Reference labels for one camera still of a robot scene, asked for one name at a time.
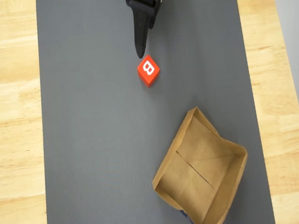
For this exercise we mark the brown paper box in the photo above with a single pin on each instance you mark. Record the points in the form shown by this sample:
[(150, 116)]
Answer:
[(197, 171)]

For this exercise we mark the dark grey mat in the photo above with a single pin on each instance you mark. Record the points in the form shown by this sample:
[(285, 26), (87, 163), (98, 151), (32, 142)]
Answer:
[(99, 123)]

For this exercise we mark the red cube with white letter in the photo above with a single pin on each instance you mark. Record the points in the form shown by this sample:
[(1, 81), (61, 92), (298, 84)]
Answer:
[(148, 69)]

